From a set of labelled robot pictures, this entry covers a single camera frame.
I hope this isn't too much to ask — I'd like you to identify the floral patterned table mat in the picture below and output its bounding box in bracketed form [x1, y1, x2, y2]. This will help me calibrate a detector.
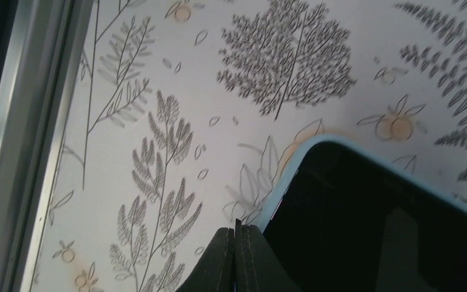
[22, 1, 467, 291]

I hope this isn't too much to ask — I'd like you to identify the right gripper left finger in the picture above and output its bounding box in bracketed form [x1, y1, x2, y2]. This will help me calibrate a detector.
[176, 228, 235, 292]

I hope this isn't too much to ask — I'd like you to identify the black phone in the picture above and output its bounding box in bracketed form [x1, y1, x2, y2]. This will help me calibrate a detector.
[257, 134, 467, 291]

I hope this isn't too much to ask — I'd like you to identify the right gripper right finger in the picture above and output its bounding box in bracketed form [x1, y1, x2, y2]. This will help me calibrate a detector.
[234, 220, 301, 292]

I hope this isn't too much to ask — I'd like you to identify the aluminium mounting rail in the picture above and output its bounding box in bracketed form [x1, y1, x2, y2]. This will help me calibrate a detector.
[0, 1, 93, 291]

